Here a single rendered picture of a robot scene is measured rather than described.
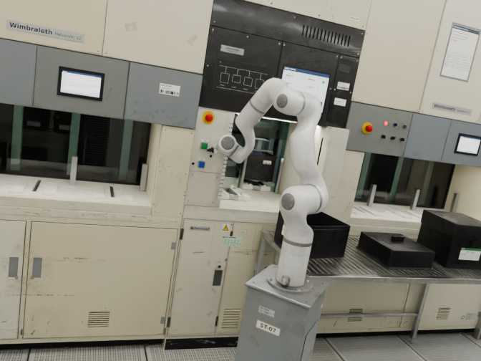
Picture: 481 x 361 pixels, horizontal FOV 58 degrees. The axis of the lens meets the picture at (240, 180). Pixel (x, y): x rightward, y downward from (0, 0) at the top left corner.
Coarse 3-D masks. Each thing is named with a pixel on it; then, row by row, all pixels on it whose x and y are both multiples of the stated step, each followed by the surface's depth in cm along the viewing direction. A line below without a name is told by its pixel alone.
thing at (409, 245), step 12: (360, 240) 241; (372, 240) 232; (384, 240) 232; (396, 240) 233; (408, 240) 240; (372, 252) 231; (384, 252) 222; (396, 252) 217; (408, 252) 220; (420, 252) 223; (432, 252) 225; (384, 264) 221; (396, 264) 219; (408, 264) 222; (420, 264) 225
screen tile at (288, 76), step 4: (288, 72) 232; (284, 76) 232; (288, 76) 233; (292, 76) 233; (296, 76) 234; (300, 76) 235; (304, 76) 235; (288, 80) 233; (292, 80) 234; (296, 80) 235; (300, 80) 235; (304, 80) 236; (300, 84) 236; (292, 88) 235; (296, 88) 236; (300, 88) 236
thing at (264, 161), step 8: (256, 144) 303; (272, 152) 307; (248, 160) 293; (256, 160) 295; (264, 160) 296; (272, 160) 298; (248, 168) 294; (256, 168) 296; (264, 168) 298; (272, 168) 300; (248, 176) 295; (256, 176) 297; (264, 176) 299; (272, 176) 301; (248, 184) 298
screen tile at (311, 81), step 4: (308, 80) 237; (312, 80) 237; (316, 80) 238; (320, 80) 239; (308, 84) 237; (312, 84) 238; (316, 84) 239; (320, 84) 239; (320, 88) 240; (324, 88) 241; (308, 92) 238; (312, 92) 239; (316, 92) 240; (320, 92) 241; (316, 96) 240; (320, 96) 241
